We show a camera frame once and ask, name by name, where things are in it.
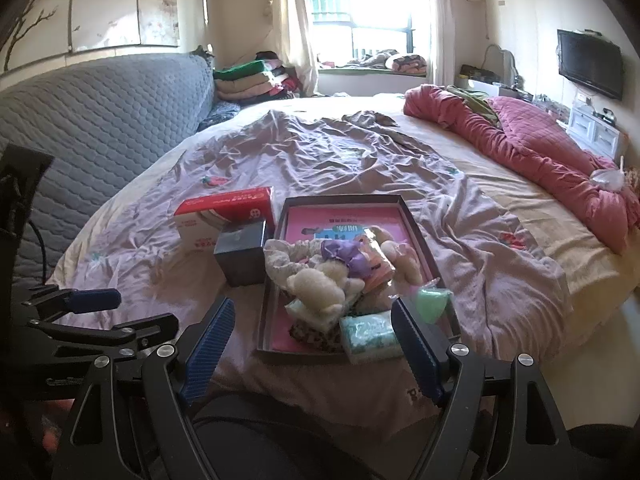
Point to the cream fluffy plush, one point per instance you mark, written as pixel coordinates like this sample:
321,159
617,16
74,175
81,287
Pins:
320,287

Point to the pink book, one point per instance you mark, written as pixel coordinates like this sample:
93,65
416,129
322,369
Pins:
345,217

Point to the stack of folded clothes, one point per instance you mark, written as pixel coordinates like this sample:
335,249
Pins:
250,80

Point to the green sponge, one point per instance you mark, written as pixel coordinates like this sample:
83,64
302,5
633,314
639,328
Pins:
432,305

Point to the pink packet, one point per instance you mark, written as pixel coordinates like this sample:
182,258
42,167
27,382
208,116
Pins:
377,260

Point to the blossom wall panel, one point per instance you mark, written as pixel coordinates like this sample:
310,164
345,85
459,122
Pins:
100,10

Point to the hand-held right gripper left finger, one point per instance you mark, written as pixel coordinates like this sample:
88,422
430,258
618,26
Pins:
210,350

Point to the dark blue box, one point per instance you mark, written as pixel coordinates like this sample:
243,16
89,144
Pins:
242,255

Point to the grey quilted headboard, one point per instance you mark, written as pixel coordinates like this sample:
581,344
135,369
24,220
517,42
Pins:
100,120

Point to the white drawer cabinet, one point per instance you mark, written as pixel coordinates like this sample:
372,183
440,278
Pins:
595,132

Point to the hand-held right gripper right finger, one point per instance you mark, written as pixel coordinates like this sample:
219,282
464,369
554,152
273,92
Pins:
417,355

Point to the red and white box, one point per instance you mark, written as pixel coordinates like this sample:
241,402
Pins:
220,210

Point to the dark shallow box tray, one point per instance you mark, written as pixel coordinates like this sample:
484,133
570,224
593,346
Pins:
300,357

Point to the lilac bedspread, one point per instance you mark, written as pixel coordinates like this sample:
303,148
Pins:
350,160

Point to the pale green tissue pack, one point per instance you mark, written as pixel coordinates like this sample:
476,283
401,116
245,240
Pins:
372,337

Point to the green cloth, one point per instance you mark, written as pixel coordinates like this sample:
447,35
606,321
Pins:
472,102

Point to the bedding on windowsill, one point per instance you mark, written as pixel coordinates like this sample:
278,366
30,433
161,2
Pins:
395,62

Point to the white lace scrunchie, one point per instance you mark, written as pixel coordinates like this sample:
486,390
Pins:
285,257

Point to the black television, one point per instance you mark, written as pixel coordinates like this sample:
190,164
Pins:
590,65

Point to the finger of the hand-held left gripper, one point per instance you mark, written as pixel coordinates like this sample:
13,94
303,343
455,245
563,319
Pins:
125,332
95,299

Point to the cream curtain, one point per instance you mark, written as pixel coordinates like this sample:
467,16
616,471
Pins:
295,25
440,20

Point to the dark patterned pillow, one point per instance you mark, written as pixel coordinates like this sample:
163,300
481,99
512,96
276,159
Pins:
217,115

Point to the small white plastic bag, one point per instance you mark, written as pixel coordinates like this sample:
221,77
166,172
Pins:
607,179

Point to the pink quilt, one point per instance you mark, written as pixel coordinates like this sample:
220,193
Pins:
525,140

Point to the leopard print scrunchie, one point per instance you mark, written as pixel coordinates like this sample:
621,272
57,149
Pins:
315,337

